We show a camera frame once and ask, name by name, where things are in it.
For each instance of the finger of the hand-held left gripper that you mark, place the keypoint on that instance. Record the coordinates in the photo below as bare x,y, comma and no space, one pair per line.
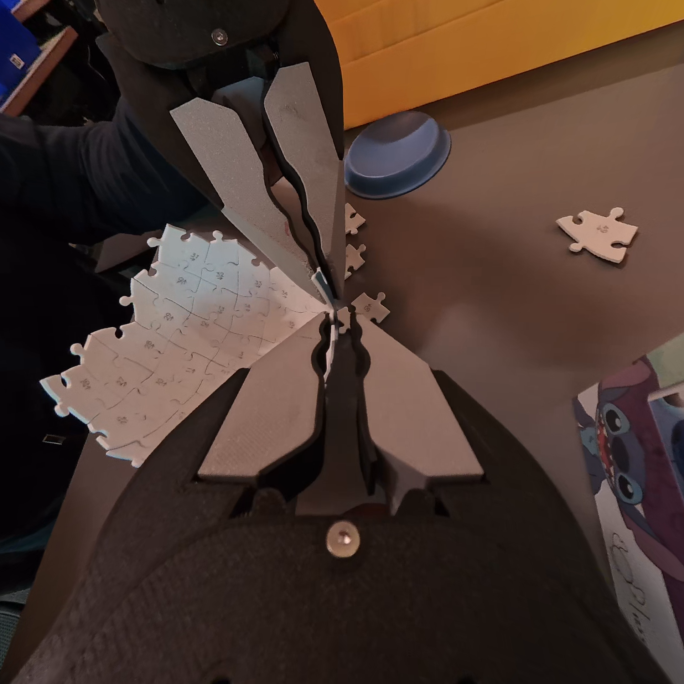
315,139
224,160

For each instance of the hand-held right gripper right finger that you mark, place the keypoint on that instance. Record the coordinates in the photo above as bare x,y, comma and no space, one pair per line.
417,422

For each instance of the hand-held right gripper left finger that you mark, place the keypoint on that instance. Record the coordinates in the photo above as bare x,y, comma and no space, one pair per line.
262,422

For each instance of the assembled white puzzle ball section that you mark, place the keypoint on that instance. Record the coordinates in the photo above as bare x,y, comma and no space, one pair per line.
187,347

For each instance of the white puzzle piece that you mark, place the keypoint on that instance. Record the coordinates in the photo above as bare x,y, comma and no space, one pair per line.
323,286
601,235
354,219
354,261
342,320
371,307

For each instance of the person's left forearm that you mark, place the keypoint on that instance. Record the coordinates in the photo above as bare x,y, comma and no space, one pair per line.
80,176

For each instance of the blue round puzzle stand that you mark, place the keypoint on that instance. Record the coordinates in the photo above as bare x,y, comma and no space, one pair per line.
398,155

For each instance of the cartoon printed puzzle box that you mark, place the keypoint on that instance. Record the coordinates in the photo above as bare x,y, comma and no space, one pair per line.
641,481

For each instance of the blue storage bin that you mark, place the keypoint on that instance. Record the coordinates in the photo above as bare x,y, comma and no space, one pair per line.
16,53

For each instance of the yellow plastic bin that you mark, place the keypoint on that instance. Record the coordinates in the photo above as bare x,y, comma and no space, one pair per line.
481,53

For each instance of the person's dark clothed torso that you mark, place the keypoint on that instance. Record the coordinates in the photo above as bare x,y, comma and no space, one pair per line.
37,374

